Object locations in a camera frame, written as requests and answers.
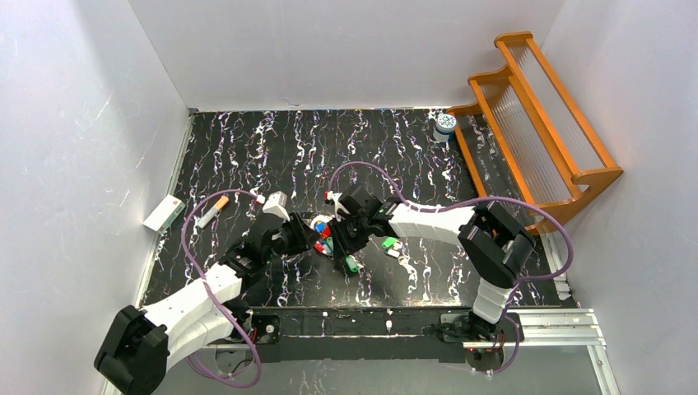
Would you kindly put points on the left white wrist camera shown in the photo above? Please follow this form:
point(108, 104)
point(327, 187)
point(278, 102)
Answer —
point(275, 204)

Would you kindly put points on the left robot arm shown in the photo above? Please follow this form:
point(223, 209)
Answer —
point(141, 345)

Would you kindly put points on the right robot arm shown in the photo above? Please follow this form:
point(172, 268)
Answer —
point(496, 244)

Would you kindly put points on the orange white marker tube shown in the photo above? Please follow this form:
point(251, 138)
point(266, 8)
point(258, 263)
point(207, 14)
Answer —
point(213, 212)

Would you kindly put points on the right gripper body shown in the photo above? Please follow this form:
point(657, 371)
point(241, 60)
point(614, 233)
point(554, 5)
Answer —
point(342, 234)

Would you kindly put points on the green tagged loose key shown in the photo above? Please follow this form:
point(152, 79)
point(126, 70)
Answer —
point(392, 247)

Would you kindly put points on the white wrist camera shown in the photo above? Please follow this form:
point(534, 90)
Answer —
point(333, 198)
point(275, 204)

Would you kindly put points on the keyring with coloured tags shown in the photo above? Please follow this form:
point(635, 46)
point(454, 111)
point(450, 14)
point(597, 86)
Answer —
point(326, 246)

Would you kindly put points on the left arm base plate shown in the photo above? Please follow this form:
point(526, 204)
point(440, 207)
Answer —
point(262, 329)

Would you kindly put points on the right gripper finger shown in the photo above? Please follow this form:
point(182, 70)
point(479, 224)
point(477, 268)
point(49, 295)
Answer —
point(338, 232)
point(358, 236)

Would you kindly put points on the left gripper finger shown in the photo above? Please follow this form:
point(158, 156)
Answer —
point(296, 246)
point(303, 234)

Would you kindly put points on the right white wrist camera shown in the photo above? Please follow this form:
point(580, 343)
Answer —
point(333, 198)

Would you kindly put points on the orange wooden rack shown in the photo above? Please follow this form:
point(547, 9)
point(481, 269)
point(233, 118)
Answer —
point(525, 126)

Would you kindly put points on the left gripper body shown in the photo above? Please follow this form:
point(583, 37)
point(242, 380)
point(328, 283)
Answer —
point(304, 236)

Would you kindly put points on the aluminium rail frame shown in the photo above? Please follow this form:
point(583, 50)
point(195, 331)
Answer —
point(397, 334)

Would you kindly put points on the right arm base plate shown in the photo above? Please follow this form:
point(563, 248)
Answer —
point(467, 327)

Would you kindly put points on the small white blue jar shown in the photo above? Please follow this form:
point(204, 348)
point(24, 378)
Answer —
point(445, 125)

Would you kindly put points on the white cardboard box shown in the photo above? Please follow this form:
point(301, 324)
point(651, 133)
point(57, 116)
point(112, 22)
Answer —
point(164, 214)

